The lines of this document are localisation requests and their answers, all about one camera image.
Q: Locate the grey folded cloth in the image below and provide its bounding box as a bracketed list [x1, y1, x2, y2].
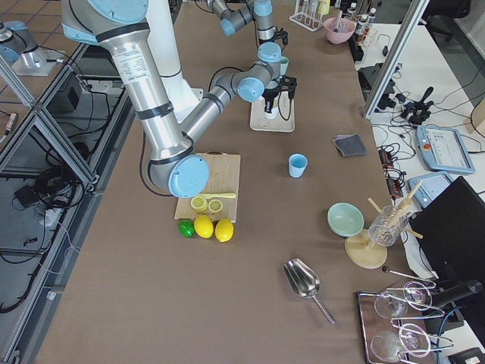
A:
[332, 133, 368, 158]

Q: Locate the white pillar base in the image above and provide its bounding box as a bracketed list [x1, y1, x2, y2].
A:
[146, 0, 204, 124]

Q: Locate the wooden cup stand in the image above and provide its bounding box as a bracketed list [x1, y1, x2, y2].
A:
[345, 181, 423, 269]

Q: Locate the lemon half near board edge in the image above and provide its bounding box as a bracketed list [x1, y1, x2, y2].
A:
[190, 196, 208, 212]

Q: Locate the pink bowl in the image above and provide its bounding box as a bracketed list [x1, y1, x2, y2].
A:
[324, 17, 356, 45]

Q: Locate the green bowl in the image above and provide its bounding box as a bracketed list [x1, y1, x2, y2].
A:
[327, 202, 365, 237]

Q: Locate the yellow plastic knife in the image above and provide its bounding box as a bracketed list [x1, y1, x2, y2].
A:
[197, 193, 236, 199]

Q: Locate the wooden cutting board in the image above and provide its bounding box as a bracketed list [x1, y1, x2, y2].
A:
[198, 153, 241, 223]

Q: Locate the whole yellow lemon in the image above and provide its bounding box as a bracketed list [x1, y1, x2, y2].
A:
[193, 215, 214, 239]
[214, 218, 234, 243]

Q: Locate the metal scoop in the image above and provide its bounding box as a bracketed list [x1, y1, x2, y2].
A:
[283, 258, 336, 325]

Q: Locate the clear textured glass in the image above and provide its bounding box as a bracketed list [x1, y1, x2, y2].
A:
[368, 206, 408, 247]

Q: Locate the pale yellow cup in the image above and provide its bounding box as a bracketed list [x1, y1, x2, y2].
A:
[264, 111, 277, 120]

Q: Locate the cream rabbit tray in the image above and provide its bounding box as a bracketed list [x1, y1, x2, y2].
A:
[249, 92, 295, 133]

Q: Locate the wire glass rack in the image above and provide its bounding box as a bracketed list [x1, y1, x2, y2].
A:
[355, 281, 454, 363]

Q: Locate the green lime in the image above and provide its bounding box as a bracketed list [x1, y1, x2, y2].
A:
[178, 220, 196, 237]

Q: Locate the blue cup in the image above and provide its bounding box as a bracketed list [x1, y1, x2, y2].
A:
[288, 153, 308, 178]

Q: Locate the green cup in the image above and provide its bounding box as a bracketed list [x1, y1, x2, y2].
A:
[280, 56, 289, 76]

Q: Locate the lemon half by knife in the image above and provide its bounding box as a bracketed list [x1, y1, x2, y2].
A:
[208, 199, 224, 214]

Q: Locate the black monitor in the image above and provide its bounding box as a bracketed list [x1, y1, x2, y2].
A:
[410, 177, 484, 282]

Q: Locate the blue teach pendant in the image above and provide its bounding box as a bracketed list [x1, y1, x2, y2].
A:
[416, 125, 476, 174]

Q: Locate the white dish rack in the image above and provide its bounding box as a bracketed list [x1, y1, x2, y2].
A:
[289, 0, 330, 32]

